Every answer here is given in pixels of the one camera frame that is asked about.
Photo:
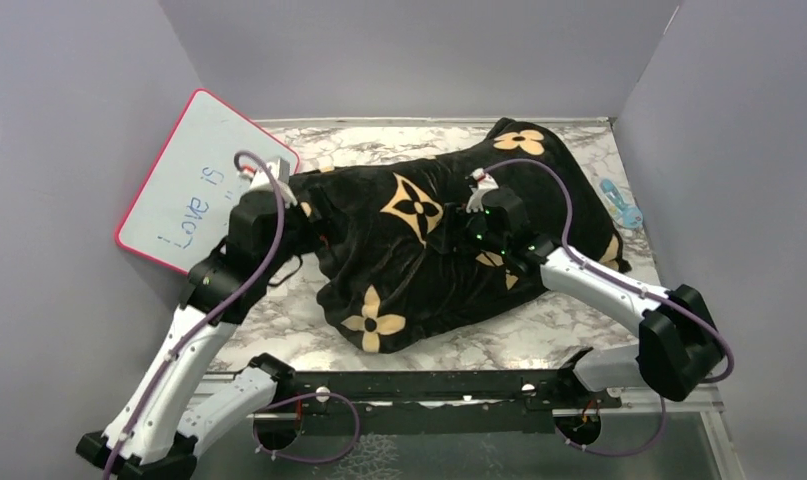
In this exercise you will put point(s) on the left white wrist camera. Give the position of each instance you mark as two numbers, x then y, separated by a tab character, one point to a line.
270	173

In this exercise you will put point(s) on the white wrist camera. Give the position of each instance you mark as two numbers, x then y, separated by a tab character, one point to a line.
270	173
481	184

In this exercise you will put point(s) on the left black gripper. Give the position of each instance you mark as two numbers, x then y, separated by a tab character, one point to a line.
299	212

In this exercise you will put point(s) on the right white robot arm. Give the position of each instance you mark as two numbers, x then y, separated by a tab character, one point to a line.
677	346

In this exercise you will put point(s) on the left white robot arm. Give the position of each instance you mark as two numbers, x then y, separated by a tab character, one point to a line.
156	435

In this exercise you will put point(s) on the pink framed whiteboard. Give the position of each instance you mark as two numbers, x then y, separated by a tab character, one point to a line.
182	208

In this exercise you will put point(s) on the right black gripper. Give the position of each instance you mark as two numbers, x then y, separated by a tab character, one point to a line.
456	221

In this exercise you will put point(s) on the blue packaged small item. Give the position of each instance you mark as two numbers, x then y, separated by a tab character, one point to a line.
625	213

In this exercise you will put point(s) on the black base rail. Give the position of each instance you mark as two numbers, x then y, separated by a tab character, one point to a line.
426	402

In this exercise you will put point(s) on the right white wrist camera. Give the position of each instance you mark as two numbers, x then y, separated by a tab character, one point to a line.
481	184

